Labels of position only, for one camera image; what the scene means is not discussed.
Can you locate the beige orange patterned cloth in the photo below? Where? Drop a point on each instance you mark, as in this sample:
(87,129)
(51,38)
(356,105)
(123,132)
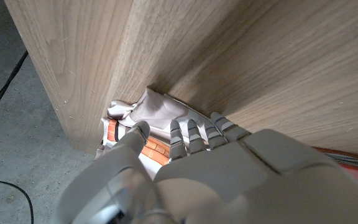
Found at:
(157,109)

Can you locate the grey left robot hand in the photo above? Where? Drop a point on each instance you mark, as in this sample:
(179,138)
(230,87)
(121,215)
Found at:
(228,186)

